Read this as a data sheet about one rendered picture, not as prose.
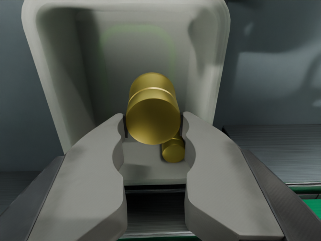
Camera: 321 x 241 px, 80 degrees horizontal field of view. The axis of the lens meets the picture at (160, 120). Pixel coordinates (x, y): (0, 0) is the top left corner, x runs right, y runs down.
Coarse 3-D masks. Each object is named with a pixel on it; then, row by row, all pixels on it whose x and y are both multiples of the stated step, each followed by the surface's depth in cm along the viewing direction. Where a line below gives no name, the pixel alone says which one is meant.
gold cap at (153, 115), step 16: (144, 80) 13; (160, 80) 13; (144, 96) 11; (160, 96) 11; (128, 112) 11; (144, 112) 11; (160, 112) 11; (176, 112) 11; (128, 128) 12; (144, 128) 12; (160, 128) 12; (176, 128) 12
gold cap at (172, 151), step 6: (174, 138) 28; (180, 138) 28; (162, 144) 28; (168, 144) 27; (174, 144) 26; (180, 144) 27; (162, 150) 27; (168, 150) 27; (174, 150) 27; (180, 150) 27; (168, 156) 27; (174, 156) 27; (180, 156) 27; (174, 162) 28
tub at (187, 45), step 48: (48, 0) 15; (96, 0) 15; (144, 0) 15; (192, 0) 15; (48, 48) 18; (96, 48) 24; (144, 48) 24; (192, 48) 24; (48, 96) 19; (96, 96) 27; (192, 96) 25; (144, 144) 31
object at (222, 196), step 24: (192, 120) 11; (192, 144) 9; (216, 144) 9; (192, 168) 8; (216, 168) 8; (240, 168) 8; (192, 192) 7; (216, 192) 7; (240, 192) 7; (192, 216) 7; (216, 216) 6; (240, 216) 6; (264, 216) 6; (216, 240) 6
